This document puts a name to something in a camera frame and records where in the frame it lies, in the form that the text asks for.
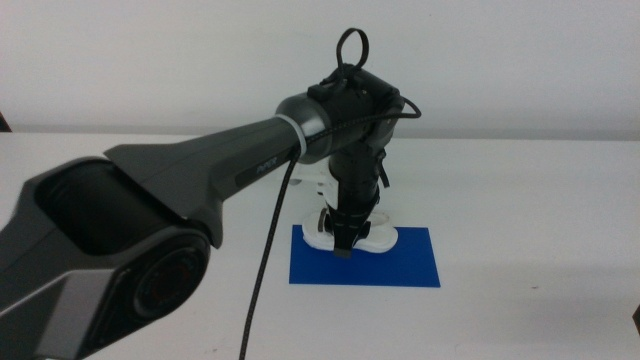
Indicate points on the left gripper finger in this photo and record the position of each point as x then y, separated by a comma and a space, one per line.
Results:
365, 230
346, 227

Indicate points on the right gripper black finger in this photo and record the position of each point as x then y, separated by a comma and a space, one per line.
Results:
637, 320

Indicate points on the white sneaker with striped heel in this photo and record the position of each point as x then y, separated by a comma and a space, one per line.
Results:
382, 239

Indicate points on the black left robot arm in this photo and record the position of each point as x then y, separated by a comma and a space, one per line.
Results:
175, 170

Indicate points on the blue rectangular mat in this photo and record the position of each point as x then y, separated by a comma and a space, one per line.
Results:
400, 265

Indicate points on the white zip tie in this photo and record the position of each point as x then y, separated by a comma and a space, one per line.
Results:
300, 135

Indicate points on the dark object at table edge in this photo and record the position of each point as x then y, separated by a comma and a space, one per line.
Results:
3, 126

